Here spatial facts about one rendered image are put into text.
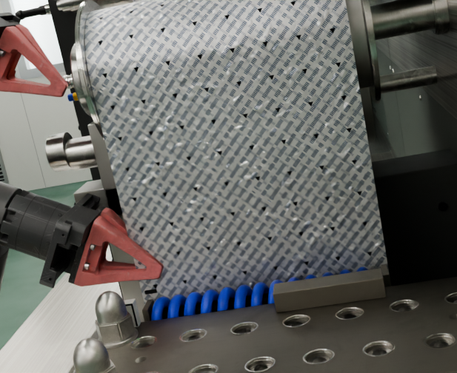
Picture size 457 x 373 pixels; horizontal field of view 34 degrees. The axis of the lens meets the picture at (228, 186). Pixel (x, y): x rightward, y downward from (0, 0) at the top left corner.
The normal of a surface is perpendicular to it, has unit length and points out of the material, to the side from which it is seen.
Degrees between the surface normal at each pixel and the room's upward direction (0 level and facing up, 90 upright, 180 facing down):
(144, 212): 90
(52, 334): 0
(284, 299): 90
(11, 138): 90
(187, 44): 74
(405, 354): 0
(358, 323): 0
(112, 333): 90
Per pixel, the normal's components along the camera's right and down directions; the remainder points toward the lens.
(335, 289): -0.11, 0.25
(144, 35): -0.19, -0.26
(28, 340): -0.20, -0.95
